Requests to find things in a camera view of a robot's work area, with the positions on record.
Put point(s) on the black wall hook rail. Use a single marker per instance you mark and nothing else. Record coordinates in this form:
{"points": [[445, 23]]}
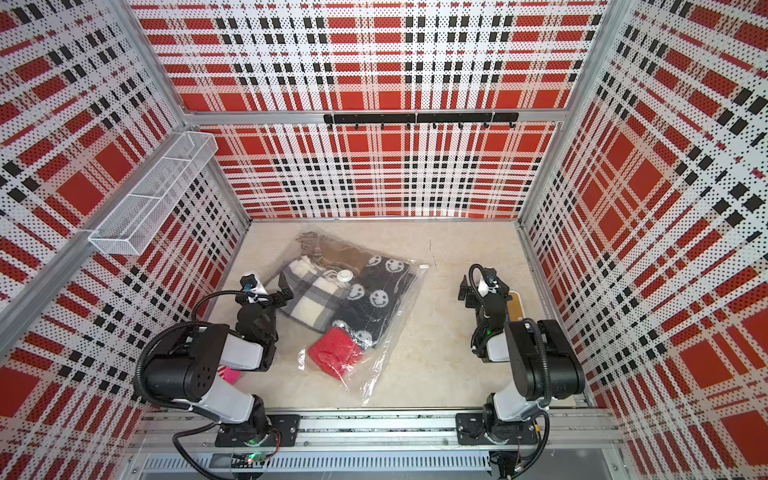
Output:
{"points": [[421, 118]]}

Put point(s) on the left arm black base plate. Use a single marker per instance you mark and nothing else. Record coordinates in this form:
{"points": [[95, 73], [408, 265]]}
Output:
{"points": [[278, 430]]}

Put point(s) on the pink white plush toy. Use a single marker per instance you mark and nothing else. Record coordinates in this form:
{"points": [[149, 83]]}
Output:
{"points": [[228, 374]]}

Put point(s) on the clear plastic vacuum bag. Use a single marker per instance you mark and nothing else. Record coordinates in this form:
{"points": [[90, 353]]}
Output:
{"points": [[367, 373]]}

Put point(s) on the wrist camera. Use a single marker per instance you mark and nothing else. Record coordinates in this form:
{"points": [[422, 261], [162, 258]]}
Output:
{"points": [[488, 283], [250, 283]]}

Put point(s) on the aluminium front rail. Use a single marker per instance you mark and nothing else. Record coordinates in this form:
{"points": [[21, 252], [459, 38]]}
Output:
{"points": [[583, 443]]}

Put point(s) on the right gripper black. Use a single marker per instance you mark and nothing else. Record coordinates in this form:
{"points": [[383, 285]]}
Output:
{"points": [[473, 294]]}

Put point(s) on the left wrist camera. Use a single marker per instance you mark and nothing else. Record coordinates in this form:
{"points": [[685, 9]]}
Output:
{"points": [[250, 283]]}

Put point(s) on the white mesh wall basket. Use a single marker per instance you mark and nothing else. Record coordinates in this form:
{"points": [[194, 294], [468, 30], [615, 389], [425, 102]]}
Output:
{"points": [[133, 223]]}

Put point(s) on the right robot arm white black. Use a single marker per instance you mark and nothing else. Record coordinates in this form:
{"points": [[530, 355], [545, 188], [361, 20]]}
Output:
{"points": [[543, 364]]}

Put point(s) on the brown fringed scarf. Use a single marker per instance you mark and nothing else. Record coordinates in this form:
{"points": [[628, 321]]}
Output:
{"points": [[334, 254]]}

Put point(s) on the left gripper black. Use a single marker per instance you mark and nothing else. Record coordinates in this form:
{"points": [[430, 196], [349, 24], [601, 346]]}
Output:
{"points": [[276, 297]]}

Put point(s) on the grey white plaid scarf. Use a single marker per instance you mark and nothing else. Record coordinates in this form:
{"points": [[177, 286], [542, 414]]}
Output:
{"points": [[317, 294]]}

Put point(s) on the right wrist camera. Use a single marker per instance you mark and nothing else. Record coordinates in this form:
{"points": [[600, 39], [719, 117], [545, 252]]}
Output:
{"points": [[488, 283]]}

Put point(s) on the white vacuum bag valve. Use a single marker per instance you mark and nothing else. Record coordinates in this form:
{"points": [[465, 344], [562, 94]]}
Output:
{"points": [[345, 276]]}

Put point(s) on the white box with cork lid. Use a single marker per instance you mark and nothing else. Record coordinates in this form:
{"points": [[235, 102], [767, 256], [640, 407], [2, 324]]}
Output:
{"points": [[514, 306]]}

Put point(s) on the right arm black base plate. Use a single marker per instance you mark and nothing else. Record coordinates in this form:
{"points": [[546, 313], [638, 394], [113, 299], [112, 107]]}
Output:
{"points": [[476, 428]]}

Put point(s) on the red knitted scarf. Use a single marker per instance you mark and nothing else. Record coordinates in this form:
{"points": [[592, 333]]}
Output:
{"points": [[335, 353]]}

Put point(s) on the black smiley face scarf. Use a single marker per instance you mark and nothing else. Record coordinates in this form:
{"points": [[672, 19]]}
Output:
{"points": [[374, 296]]}

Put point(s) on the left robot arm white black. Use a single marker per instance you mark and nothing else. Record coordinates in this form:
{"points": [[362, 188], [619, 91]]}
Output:
{"points": [[178, 368]]}

